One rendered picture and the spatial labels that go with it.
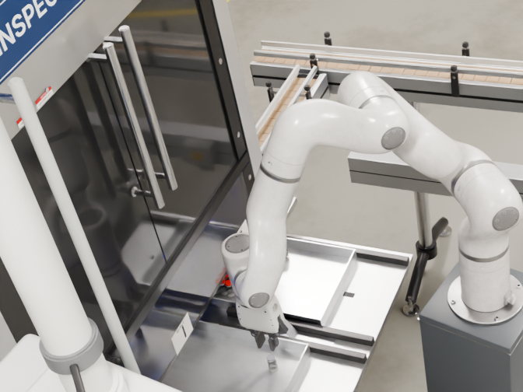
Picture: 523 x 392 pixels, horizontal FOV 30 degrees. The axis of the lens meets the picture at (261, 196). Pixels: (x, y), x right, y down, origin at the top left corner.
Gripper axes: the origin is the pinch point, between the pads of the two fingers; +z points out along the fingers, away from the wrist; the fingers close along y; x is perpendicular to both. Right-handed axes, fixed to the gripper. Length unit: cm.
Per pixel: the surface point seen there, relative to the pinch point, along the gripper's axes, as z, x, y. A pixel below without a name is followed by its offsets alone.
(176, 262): -21.5, -0.2, 18.8
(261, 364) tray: 10.6, -0.3, 3.9
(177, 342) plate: -3.3, 8.7, 19.0
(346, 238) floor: 98, -132, 44
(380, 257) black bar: 9.7, -41.3, -13.0
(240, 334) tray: 8.9, -6.5, 12.3
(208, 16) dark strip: -64, -39, 19
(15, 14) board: -100, 20, 17
